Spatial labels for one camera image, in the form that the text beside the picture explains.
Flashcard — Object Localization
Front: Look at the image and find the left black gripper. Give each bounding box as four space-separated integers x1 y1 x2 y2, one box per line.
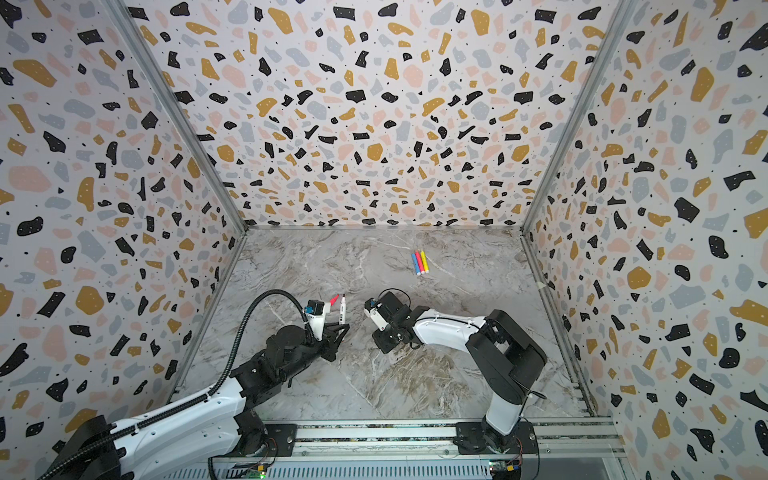
278 320 348 383

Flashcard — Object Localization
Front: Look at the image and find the blue pen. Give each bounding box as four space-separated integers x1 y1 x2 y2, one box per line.
411 252 421 276

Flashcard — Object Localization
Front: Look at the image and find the yellow highlighter pen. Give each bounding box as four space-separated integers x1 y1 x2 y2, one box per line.
419 251 429 273

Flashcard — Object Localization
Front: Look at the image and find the pink highlighter pen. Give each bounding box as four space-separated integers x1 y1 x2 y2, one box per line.
413 251 424 275

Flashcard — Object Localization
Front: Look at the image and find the thin white red pen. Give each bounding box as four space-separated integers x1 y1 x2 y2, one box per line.
339 294 346 325

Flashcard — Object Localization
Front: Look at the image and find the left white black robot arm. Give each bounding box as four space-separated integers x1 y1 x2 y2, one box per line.
43 324 349 479

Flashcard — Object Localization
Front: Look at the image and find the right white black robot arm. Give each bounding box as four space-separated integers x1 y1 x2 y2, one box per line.
364 292 547 453

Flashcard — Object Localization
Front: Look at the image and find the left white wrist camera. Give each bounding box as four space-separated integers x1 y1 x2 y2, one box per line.
305 300 331 341

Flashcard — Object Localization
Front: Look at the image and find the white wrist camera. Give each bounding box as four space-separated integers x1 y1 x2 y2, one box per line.
305 300 331 341
364 287 412 330

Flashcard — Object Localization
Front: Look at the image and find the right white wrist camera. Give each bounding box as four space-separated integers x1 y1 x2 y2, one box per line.
364 287 412 330

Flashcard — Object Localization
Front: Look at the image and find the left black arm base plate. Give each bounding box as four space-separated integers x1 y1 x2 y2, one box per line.
227 423 298 458

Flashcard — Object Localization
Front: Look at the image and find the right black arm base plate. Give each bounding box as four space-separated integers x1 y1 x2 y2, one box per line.
453 420 539 455

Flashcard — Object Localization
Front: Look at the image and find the black corrugated cable conduit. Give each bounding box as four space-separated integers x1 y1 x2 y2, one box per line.
37 289 310 480

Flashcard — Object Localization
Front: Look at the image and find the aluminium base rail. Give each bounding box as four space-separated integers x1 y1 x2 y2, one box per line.
160 418 631 479

